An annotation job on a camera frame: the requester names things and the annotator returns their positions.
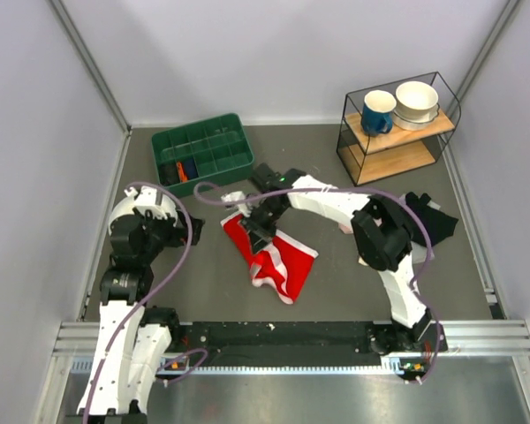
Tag red underwear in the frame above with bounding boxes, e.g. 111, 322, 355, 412
221, 213, 318, 305

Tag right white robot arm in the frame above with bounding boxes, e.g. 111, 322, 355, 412
238, 163, 432, 353

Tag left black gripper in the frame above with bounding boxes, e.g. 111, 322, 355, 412
133, 205, 204, 263

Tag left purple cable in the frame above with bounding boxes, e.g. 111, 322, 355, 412
81, 180, 209, 424

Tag green compartment tray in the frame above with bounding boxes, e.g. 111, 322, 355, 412
151, 113, 254, 197

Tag black wire wooden shelf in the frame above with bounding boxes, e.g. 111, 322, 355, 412
336, 72, 461, 186

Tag orange item in tray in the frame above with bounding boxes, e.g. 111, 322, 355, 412
176, 162, 189, 183

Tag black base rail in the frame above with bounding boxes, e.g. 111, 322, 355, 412
166, 321, 447, 367

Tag pink beige garment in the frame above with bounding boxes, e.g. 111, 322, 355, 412
338, 224, 367, 266

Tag aluminium frame rail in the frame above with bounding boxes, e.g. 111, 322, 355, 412
52, 321, 530, 376

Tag white paper plate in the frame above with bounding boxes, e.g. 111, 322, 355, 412
108, 196, 139, 240

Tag blue item in tray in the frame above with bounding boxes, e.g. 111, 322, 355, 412
181, 157, 199, 180

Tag black garment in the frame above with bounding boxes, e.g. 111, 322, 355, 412
402, 192, 458, 246

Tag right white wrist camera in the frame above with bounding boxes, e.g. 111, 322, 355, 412
221, 191, 246, 208

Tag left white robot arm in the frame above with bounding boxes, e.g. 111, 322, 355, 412
65, 212, 204, 423

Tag purple cable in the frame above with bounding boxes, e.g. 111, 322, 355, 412
81, 180, 209, 424
193, 180, 446, 384

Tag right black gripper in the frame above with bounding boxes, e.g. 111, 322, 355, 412
238, 200, 288, 257

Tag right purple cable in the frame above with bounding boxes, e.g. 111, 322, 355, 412
193, 180, 446, 384

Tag black item in tray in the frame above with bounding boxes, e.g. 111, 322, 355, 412
159, 163, 180, 186

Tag grey garment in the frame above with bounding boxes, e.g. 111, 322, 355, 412
406, 197, 440, 263

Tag blue mug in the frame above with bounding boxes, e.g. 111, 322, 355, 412
360, 90, 397, 136

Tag white plate under bowl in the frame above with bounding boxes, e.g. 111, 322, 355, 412
392, 110, 439, 131

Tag cream bowl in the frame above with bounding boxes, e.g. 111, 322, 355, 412
395, 80, 439, 122

